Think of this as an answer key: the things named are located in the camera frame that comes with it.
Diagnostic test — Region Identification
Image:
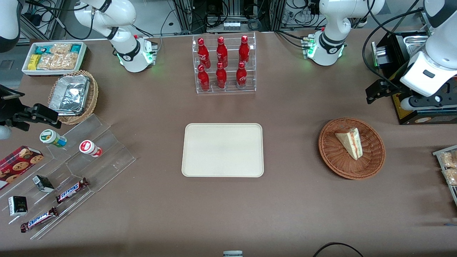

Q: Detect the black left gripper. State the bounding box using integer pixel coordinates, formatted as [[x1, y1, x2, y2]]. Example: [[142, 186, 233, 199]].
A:
[[366, 79, 457, 110]]

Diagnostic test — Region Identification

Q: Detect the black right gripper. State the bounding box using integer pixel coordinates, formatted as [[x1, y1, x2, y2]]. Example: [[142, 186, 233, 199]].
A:
[[0, 85, 62, 131]]

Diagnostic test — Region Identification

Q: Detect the triangular sandwich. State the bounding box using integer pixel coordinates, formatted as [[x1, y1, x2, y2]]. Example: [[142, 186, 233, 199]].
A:
[[335, 127, 364, 161]]

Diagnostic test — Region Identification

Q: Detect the light tan wicker basket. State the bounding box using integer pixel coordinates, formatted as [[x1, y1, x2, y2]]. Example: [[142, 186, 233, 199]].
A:
[[48, 70, 99, 125]]

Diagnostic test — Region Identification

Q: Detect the brown round wicker basket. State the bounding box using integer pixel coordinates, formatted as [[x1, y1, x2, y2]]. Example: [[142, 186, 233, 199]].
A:
[[318, 117, 386, 180]]

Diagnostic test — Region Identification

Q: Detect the grey metal snack tray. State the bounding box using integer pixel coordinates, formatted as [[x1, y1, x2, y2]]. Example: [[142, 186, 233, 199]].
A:
[[432, 144, 457, 208]]

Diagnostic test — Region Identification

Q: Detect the beige plastic serving tray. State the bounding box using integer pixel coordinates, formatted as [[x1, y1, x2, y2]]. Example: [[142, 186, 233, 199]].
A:
[[181, 123, 265, 178]]

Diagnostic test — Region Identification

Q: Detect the green label yogurt cup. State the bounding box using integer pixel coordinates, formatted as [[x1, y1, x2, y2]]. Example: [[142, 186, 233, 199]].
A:
[[39, 129, 67, 148]]

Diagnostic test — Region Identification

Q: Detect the aluminium foil container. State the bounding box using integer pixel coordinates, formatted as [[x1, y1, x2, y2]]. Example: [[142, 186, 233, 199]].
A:
[[49, 75, 91, 117]]

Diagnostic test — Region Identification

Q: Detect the black food warmer cabinet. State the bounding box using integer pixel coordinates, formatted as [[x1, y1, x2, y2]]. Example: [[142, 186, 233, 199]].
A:
[[371, 30, 457, 125]]

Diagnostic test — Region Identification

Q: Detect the red label yogurt cup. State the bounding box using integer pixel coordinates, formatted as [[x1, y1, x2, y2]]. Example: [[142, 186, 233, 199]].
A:
[[79, 140, 103, 158]]

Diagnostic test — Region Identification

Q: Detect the white rectangular snack bin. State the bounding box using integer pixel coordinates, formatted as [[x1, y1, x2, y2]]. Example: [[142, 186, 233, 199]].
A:
[[21, 41, 88, 76]]

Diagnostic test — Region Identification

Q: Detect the large clear cracker bag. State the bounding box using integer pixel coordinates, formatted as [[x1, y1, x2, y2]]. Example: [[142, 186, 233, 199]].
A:
[[37, 53, 79, 70]]

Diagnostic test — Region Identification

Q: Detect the red plaid cookie box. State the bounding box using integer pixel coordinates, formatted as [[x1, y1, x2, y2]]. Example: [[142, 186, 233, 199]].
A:
[[0, 145, 44, 190]]

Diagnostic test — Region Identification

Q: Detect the steel warmer pan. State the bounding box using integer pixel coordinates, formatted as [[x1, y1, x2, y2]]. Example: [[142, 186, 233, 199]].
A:
[[403, 35, 430, 59]]

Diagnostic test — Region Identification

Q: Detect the clear acrylic tiered stand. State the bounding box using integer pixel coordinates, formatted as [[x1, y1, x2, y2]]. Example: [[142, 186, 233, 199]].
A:
[[0, 114, 137, 241]]

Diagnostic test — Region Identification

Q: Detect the small clear cracker bag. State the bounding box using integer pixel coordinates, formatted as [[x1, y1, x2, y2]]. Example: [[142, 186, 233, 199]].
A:
[[50, 43, 72, 54]]

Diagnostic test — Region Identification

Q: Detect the snickers chocolate bar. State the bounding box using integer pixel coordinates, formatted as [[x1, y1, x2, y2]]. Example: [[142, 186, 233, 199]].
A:
[[20, 207, 59, 233], [55, 177, 89, 204]]

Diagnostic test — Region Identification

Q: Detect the small black white carton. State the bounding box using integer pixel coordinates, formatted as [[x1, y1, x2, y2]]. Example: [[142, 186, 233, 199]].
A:
[[8, 195, 28, 217]]

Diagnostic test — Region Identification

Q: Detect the clear bag of crackers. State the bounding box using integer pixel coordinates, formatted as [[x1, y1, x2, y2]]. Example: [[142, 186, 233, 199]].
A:
[[443, 168, 457, 186], [440, 151, 457, 168]]

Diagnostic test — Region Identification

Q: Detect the red cola bottle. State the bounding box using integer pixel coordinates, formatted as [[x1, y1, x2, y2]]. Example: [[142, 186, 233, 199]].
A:
[[216, 36, 229, 68], [238, 35, 251, 65], [236, 61, 248, 89], [197, 64, 211, 92], [197, 37, 211, 69], [215, 62, 228, 90]]

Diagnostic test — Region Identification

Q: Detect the clear acrylic bottle rack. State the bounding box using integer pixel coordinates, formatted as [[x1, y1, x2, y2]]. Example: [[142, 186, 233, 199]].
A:
[[192, 32, 257, 94]]

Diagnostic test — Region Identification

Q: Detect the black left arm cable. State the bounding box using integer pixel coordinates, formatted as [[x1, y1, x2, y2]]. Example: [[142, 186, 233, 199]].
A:
[[362, 0, 435, 94]]

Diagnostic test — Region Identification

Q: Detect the black table cable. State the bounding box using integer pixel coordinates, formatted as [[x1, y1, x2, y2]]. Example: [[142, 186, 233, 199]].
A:
[[313, 242, 365, 257]]

